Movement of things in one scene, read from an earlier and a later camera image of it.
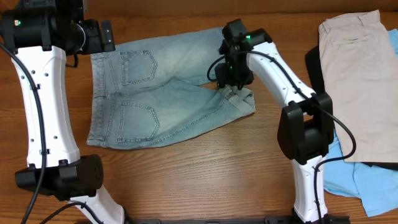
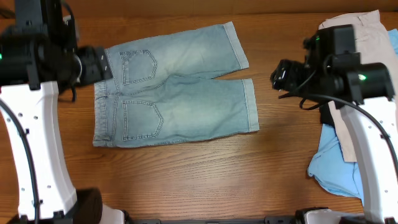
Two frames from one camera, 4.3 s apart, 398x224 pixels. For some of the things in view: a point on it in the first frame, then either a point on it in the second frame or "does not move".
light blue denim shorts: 157,89 does not move
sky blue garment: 376,188 does not move
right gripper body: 235,74 → 291,75
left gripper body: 92,43 → 93,70
